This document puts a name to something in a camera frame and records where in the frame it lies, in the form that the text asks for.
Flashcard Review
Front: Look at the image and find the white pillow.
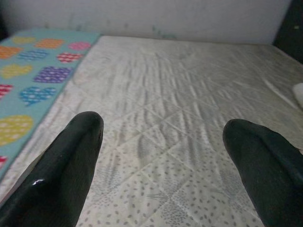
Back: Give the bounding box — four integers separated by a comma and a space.
292, 82, 303, 109

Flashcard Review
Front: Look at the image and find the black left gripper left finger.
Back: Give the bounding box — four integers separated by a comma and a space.
0, 111, 104, 227

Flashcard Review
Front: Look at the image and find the teal heart print sheet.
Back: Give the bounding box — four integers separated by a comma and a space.
0, 27, 101, 183

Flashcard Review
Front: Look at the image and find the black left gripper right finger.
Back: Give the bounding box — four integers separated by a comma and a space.
222, 119, 303, 227

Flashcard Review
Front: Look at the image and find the white quilted mattress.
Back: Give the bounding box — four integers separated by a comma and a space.
0, 35, 303, 227

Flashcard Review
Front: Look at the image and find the black tufted headboard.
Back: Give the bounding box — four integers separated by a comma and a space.
274, 0, 303, 64

